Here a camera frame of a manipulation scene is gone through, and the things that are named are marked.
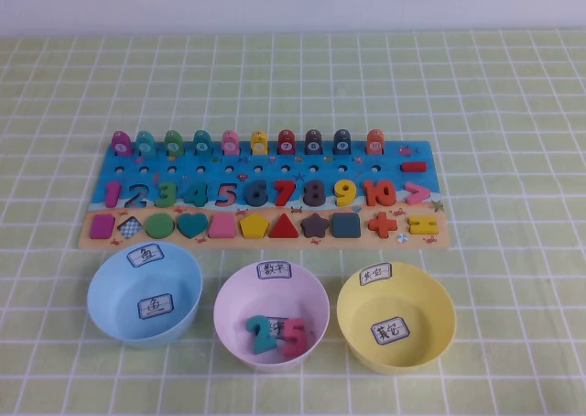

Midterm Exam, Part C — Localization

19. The magenta fish piece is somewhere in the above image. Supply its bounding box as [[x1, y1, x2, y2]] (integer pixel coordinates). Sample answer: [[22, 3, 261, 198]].
[[111, 130, 135, 158]]

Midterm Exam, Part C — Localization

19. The red number five piece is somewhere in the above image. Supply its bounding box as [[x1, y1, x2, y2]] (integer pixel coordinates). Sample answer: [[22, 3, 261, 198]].
[[282, 317, 309, 359]]

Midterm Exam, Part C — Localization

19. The pink trapezoid piece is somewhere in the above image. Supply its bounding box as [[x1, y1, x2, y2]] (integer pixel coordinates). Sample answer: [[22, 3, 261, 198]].
[[208, 213, 239, 240]]

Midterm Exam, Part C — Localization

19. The green fish piece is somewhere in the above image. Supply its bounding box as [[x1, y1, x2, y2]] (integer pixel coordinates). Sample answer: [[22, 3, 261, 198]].
[[163, 129, 186, 157]]

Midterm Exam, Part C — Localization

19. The yellow pentagon piece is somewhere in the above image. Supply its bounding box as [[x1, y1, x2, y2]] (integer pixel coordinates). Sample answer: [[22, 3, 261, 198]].
[[239, 213, 271, 240]]

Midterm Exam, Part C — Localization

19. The teal heart piece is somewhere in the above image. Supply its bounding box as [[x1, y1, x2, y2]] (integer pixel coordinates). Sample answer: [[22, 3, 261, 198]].
[[177, 213, 210, 240]]

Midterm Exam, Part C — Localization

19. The dark teal fish piece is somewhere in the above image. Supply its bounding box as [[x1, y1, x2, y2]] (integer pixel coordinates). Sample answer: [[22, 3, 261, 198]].
[[191, 129, 213, 157]]

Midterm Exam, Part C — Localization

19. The magenta rectangle piece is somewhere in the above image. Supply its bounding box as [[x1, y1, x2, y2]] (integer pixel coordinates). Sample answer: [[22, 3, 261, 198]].
[[90, 213, 116, 240]]

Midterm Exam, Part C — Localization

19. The magenta number one piece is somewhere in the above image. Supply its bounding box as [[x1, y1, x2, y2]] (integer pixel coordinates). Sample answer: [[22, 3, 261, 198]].
[[104, 181, 125, 208]]

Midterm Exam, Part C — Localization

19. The red fish piece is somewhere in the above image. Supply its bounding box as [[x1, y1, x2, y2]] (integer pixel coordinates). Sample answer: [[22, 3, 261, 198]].
[[277, 129, 298, 156]]

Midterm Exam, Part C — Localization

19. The dark blue number six piece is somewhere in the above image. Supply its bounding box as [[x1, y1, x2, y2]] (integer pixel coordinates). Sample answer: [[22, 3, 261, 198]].
[[244, 180, 271, 208]]

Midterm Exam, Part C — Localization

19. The teal number two piece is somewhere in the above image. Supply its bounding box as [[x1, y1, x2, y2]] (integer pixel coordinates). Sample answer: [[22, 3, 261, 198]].
[[244, 314, 279, 356]]

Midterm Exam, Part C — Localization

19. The orange fish piece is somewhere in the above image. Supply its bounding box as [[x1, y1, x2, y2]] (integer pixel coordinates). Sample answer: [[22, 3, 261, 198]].
[[365, 128, 385, 156]]

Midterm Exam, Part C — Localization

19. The red triangle piece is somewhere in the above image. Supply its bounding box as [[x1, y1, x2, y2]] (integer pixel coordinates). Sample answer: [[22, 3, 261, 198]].
[[268, 213, 301, 240]]

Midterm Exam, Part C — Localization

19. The yellow number nine piece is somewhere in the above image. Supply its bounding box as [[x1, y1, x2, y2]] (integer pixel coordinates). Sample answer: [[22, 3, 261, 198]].
[[332, 180, 359, 208]]

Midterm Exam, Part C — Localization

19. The yellow fish piece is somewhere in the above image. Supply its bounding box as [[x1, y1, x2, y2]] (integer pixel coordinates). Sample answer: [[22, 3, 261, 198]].
[[249, 130, 270, 156]]

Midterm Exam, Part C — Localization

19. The yellow plastic bowl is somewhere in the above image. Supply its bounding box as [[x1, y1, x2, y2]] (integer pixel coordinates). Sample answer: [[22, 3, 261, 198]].
[[336, 261, 459, 376]]

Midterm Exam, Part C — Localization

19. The pink plastic bowl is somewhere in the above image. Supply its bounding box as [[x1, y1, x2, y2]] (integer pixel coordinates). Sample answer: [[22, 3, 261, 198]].
[[212, 260, 331, 373]]

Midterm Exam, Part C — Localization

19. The teal number four piece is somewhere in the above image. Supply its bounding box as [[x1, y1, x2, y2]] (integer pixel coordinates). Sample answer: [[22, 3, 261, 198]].
[[182, 181, 210, 207]]

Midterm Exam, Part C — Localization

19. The light blue plastic bowl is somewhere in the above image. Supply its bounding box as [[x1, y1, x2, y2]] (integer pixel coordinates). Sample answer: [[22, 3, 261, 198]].
[[86, 241, 204, 350]]

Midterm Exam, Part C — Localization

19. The pink fish piece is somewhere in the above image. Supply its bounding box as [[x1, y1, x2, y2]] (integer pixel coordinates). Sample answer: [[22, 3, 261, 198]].
[[221, 129, 243, 156]]

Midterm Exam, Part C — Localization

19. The brown number eight piece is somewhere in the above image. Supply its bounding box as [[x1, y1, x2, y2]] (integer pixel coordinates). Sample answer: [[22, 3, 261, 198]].
[[304, 180, 329, 208]]

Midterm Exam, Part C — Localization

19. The brown fish piece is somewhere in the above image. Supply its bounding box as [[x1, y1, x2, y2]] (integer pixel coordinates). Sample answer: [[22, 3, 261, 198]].
[[305, 129, 326, 156]]

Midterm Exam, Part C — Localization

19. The dark blue square piece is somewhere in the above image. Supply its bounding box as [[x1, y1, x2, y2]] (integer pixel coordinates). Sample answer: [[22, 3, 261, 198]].
[[331, 212, 362, 239]]

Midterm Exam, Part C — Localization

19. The yellow equals sign piece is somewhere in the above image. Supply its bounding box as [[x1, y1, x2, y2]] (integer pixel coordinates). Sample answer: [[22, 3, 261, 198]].
[[408, 215, 440, 235]]

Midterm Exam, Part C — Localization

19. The pink greater-than sign piece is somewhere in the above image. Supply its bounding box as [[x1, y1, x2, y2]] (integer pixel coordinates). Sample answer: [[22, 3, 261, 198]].
[[405, 181, 432, 205]]

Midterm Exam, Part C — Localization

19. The light teal fish piece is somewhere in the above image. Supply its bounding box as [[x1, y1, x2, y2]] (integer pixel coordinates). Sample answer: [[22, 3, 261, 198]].
[[135, 130, 158, 158]]

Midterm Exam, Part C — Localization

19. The green checked tablecloth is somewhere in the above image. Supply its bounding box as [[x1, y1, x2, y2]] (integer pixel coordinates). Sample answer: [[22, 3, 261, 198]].
[[0, 29, 586, 416]]

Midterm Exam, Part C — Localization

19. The orange number ten piece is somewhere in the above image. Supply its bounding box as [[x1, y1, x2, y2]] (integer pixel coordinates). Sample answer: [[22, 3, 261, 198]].
[[364, 181, 399, 208]]

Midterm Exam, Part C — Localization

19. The brown star piece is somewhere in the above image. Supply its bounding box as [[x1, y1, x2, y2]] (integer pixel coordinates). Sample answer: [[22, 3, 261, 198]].
[[300, 213, 331, 239]]

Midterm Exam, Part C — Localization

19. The red number seven piece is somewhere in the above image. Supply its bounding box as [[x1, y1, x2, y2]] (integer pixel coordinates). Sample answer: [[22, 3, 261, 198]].
[[273, 180, 299, 207]]

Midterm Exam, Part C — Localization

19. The green circle piece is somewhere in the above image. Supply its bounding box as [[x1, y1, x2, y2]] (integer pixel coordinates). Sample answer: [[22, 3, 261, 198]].
[[146, 213, 176, 241]]

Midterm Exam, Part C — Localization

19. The orange plus sign piece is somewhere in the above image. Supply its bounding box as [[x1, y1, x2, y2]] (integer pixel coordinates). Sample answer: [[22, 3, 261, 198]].
[[367, 212, 399, 239]]

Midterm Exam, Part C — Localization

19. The dark blue fish piece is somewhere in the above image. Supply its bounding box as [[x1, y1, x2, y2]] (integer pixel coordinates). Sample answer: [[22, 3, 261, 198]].
[[332, 128, 353, 156]]

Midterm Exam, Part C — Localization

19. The ocean print puzzle board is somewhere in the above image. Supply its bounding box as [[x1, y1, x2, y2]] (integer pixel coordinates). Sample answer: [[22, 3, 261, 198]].
[[77, 139, 452, 252]]

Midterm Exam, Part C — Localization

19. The green number three piece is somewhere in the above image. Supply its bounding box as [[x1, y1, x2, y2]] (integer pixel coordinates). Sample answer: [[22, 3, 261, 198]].
[[154, 181, 179, 208]]

